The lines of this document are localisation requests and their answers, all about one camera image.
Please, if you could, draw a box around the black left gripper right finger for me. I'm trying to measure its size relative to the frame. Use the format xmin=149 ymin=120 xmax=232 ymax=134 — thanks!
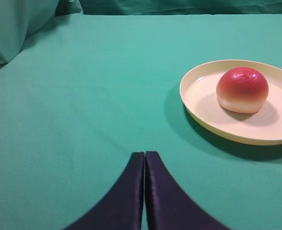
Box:
xmin=144 ymin=151 xmax=229 ymax=230

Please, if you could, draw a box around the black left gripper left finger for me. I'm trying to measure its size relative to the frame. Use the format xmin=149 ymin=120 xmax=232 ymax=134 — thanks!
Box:
xmin=66 ymin=152 xmax=145 ymax=230

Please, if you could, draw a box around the red and cream bread bun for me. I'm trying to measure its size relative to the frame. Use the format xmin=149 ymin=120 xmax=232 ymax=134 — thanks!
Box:
xmin=216 ymin=67 xmax=269 ymax=114

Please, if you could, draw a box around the yellow plastic plate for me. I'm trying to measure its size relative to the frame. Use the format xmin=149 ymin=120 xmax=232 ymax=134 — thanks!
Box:
xmin=179 ymin=59 xmax=282 ymax=146

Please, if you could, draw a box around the green backdrop cloth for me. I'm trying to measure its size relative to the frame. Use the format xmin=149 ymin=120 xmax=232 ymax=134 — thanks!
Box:
xmin=0 ymin=0 xmax=282 ymax=72

